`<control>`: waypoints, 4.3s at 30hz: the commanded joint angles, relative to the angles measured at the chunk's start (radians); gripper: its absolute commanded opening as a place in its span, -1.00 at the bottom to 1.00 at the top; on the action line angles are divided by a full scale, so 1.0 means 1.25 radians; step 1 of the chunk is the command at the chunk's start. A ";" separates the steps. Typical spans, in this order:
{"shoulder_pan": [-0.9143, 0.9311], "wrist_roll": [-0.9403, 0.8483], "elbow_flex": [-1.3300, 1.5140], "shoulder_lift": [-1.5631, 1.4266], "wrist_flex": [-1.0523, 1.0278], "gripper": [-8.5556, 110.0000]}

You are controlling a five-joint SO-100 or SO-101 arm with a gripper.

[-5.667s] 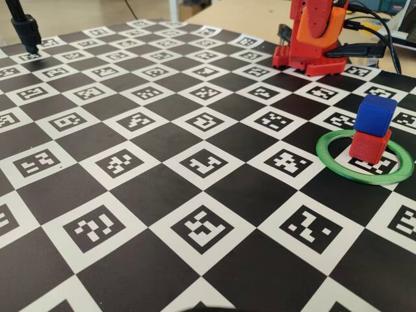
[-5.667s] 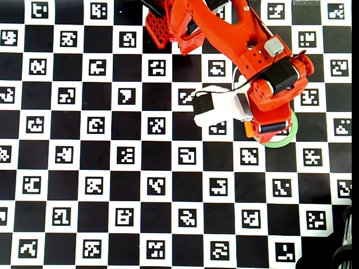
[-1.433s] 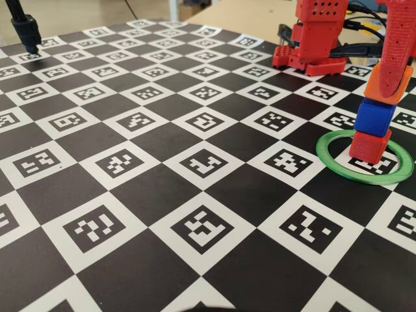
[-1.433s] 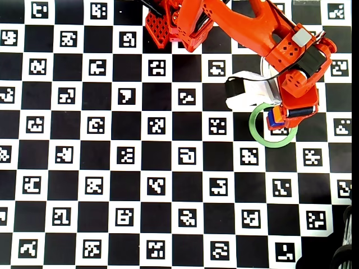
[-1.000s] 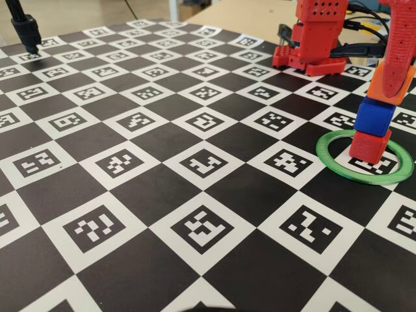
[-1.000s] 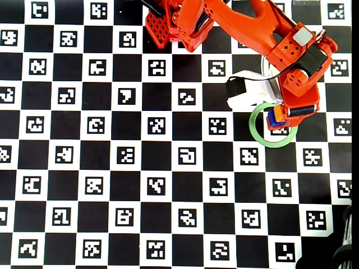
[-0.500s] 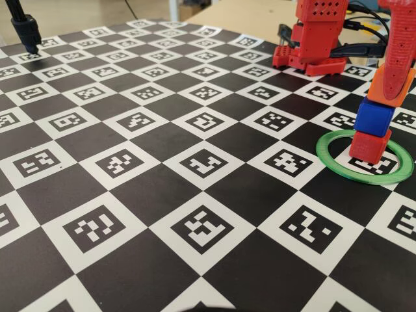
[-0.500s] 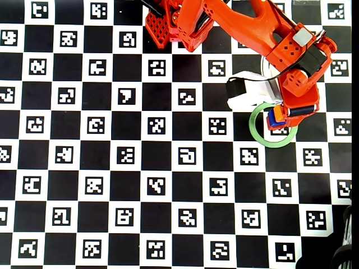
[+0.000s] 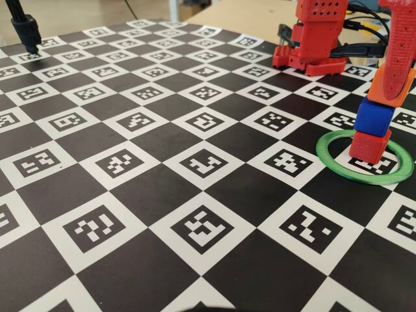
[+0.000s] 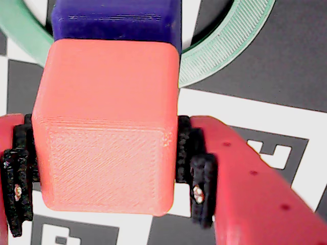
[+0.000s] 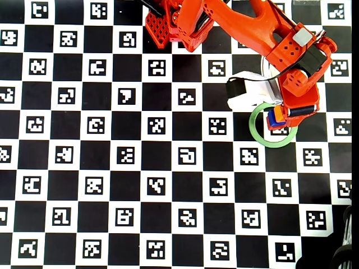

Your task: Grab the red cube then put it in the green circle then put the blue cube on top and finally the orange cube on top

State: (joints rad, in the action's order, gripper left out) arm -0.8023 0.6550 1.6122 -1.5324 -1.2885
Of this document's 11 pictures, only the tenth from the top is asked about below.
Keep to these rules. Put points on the black white marker mat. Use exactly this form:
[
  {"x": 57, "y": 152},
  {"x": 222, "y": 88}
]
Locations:
[{"x": 293, "y": 63}]

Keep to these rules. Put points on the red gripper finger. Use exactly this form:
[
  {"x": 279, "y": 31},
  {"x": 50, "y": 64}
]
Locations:
[
  {"x": 245, "y": 183},
  {"x": 10, "y": 137}
]

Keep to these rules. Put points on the orange cube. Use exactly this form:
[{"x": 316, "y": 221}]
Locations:
[{"x": 107, "y": 127}]

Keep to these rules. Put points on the blue cube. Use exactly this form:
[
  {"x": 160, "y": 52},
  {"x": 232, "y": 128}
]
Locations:
[{"x": 115, "y": 23}]

